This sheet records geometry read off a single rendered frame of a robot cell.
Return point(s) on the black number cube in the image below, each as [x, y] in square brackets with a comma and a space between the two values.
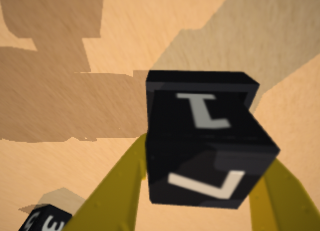
[46, 218]
[204, 149]

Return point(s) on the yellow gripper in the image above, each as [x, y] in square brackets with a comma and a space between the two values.
[278, 202]

